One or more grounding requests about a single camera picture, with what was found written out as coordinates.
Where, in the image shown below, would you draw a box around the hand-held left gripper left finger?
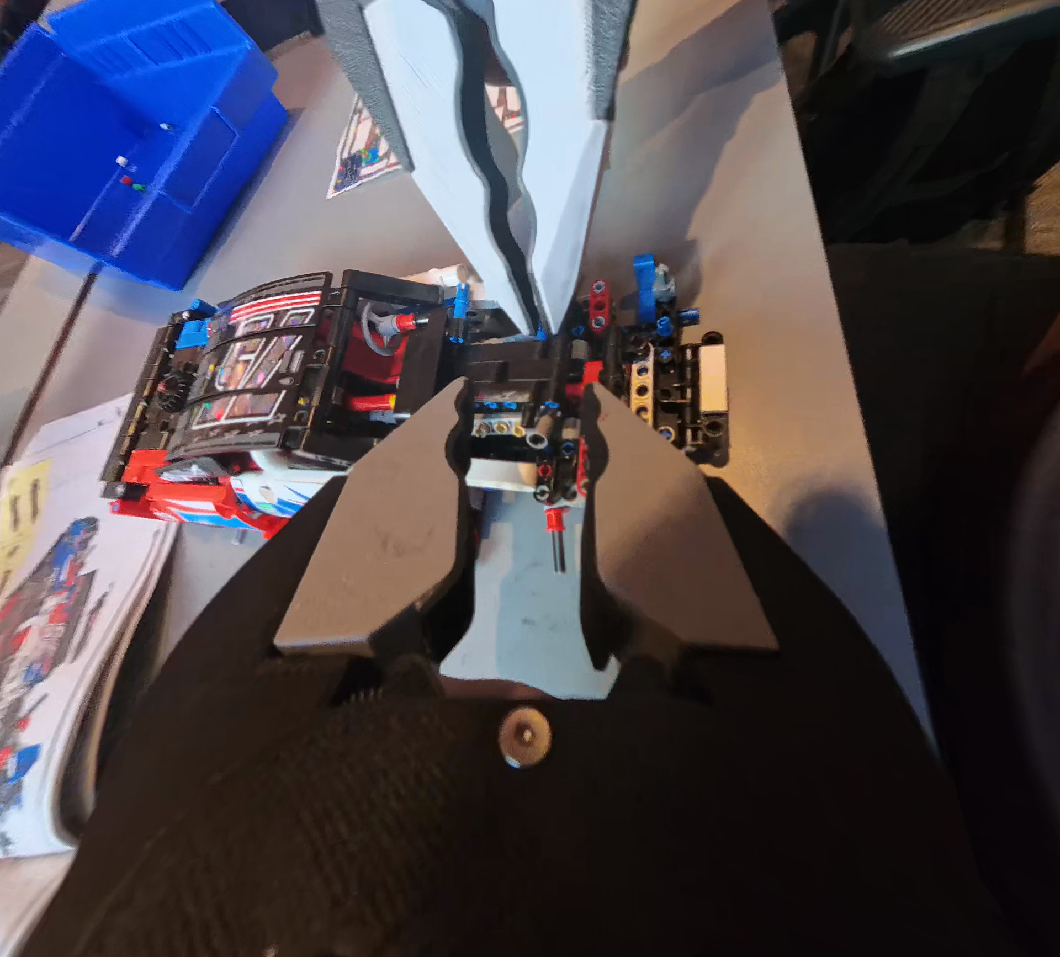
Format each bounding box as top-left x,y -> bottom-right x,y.
273,378 -> 475,680

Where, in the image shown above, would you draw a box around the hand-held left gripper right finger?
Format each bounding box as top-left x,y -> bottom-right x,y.
578,381 -> 780,701

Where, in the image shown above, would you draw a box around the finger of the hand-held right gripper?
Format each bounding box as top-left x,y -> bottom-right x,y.
492,0 -> 611,333
363,0 -> 537,333

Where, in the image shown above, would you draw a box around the toy car chassis parts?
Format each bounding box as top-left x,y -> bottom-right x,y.
447,253 -> 735,552

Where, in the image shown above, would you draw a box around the red toy race car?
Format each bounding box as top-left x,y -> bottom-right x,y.
102,270 -> 465,541

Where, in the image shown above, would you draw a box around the black brick assembly blue pins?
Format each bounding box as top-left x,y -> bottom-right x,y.
458,336 -> 582,413

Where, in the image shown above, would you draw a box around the light grey desk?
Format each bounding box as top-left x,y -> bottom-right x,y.
0,0 -> 939,933

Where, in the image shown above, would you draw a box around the holographic sticker sheet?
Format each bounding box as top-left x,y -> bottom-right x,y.
325,83 -> 531,202

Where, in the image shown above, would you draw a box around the black axle red bush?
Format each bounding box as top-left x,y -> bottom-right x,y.
542,504 -> 574,575

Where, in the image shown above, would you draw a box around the blue plastic bin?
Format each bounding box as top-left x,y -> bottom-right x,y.
0,0 -> 289,293

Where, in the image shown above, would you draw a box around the open instruction book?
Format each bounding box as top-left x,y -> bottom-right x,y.
0,394 -> 181,860

